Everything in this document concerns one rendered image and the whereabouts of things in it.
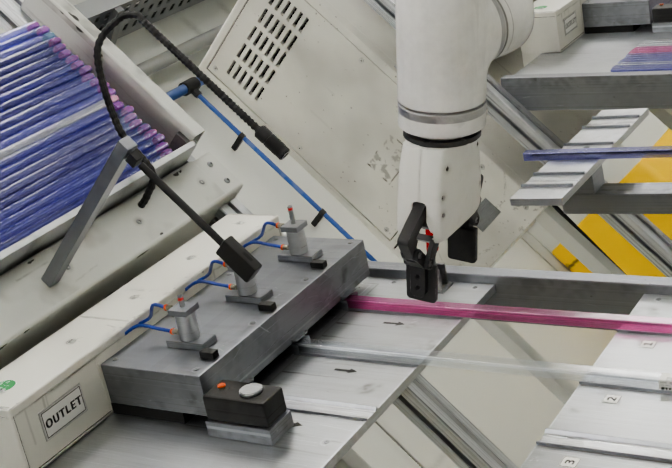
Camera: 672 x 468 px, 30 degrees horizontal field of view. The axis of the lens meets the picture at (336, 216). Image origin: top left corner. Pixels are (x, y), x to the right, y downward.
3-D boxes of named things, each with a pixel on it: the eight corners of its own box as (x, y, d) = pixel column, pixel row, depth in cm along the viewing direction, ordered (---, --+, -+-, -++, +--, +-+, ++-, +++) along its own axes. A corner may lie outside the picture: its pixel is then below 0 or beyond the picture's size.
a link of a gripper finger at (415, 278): (408, 233, 122) (409, 294, 125) (393, 247, 119) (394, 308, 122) (438, 240, 120) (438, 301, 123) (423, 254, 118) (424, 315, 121)
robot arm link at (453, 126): (424, 77, 124) (424, 106, 125) (381, 106, 117) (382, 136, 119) (502, 89, 120) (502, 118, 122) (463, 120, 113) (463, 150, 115)
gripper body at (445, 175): (430, 97, 125) (431, 198, 130) (381, 131, 117) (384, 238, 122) (499, 107, 122) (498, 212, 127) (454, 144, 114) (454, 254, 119)
